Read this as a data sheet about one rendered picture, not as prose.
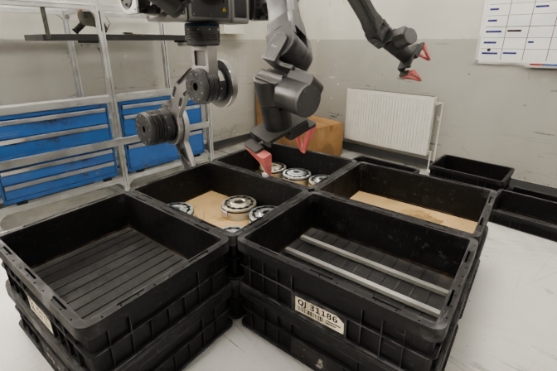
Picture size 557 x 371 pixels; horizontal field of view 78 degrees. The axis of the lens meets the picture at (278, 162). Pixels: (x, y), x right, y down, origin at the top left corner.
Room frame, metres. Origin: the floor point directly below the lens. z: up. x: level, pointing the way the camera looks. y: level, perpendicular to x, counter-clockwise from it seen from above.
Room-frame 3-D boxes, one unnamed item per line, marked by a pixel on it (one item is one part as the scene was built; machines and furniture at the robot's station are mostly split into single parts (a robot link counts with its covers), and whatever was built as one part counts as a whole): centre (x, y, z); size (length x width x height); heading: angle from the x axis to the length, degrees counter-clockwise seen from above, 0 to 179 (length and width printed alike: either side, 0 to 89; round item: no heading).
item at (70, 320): (0.60, 0.34, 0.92); 0.40 x 0.30 x 0.02; 53
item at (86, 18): (2.68, 1.35, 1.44); 0.25 x 0.16 x 0.18; 137
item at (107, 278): (0.60, 0.34, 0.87); 0.40 x 0.30 x 0.11; 53
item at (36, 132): (2.21, 1.48, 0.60); 0.72 x 0.03 x 0.56; 137
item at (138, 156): (2.80, 0.94, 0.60); 0.72 x 0.03 x 0.56; 137
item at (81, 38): (2.84, 1.21, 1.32); 1.20 x 0.45 x 0.06; 137
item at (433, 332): (0.60, -0.16, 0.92); 0.40 x 0.30 x 0.02; 53
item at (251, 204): (0.90, 0.12, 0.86); 0.10 x 0.10 x 0.01
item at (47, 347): (0.60, 0.34, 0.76); 0.40 x 0.30 x 0.12; 53
